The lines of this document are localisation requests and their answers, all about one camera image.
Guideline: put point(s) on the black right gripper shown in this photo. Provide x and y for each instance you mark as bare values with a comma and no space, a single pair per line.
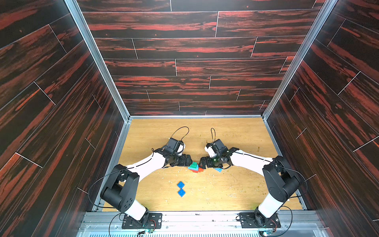
207,161

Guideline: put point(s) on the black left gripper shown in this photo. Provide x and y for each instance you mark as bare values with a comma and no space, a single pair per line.
182,163

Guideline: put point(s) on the green long lego brick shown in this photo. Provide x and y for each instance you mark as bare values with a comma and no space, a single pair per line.
194,165

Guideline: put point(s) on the red lego brick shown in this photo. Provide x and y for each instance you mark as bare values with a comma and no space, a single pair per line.
198,171

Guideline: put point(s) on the light blue long lego brick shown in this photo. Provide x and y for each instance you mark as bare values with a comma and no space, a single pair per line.
193,169

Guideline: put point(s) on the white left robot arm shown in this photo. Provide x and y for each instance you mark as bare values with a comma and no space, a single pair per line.
121,185

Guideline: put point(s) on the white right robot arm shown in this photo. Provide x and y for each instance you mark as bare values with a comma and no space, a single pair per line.
281,180

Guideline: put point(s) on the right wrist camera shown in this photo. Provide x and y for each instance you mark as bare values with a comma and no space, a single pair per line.
216,149

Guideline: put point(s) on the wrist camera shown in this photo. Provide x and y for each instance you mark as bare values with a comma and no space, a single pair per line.
216,149
173,147

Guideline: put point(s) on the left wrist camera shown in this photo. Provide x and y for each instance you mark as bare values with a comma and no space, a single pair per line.
173,147

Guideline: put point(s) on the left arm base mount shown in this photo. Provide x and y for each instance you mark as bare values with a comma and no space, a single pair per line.
151,220

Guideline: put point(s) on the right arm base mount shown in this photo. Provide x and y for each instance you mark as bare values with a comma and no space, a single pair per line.
251,220

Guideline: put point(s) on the aluminium right corner post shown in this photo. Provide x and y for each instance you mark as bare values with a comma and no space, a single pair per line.
320,20

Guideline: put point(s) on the aluminium corner post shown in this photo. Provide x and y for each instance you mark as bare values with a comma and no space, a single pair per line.
89,40
320,20

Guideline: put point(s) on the aluminium front rail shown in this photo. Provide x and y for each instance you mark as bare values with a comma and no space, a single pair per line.
295,223

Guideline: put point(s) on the aluminium left corner post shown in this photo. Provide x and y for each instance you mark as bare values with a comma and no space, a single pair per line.
89,40

